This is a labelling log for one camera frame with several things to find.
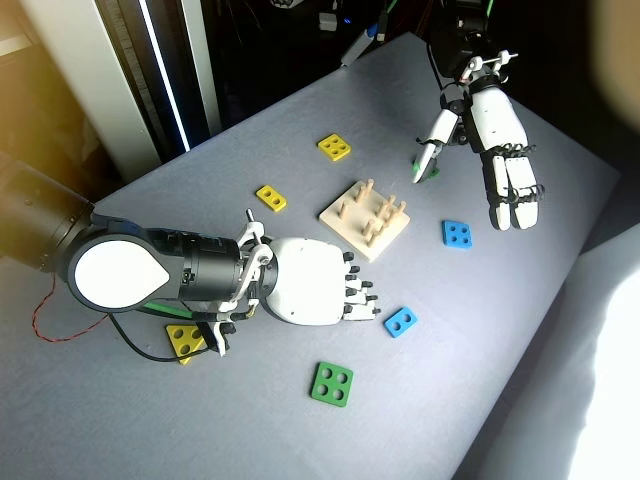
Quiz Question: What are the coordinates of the wooden peg board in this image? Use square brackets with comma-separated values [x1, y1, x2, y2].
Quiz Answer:
[318, 178, 412, 264]

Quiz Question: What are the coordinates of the yellow four-hole block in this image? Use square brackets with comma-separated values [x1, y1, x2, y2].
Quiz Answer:
[316, 133, 352, 163]
[165, 323, 209, 366]

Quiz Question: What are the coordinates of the green four-hole block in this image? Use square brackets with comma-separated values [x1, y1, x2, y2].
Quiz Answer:
[310, 361, 355, 409]

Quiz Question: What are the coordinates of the blue two-hole block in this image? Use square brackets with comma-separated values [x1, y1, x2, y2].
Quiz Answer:
[383, 306, 420, 340]

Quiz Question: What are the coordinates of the thin red cable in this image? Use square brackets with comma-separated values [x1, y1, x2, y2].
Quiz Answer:
[32, 274, 110, 345]

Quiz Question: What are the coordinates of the blue four-hole block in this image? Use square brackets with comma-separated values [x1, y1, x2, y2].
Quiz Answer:
[441, 219, 474, 250]

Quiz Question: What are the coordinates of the yellow two-hole block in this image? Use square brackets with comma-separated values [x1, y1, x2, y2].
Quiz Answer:
[255, 184, 289, 214]

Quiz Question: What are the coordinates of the black camera cable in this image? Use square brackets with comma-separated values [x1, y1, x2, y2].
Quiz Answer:
[108, 313, 201, 362]

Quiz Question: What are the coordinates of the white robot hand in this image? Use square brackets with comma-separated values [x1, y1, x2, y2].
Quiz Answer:
[410, 84, 546, 232]
[262, 236, 382, 327]

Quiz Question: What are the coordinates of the white and black upright frame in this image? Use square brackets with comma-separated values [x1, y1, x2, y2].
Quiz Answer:
[19, 0, 224, 169]

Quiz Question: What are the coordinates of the grey table cloth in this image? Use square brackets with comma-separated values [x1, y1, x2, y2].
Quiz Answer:
[0, 30, 624, 480]

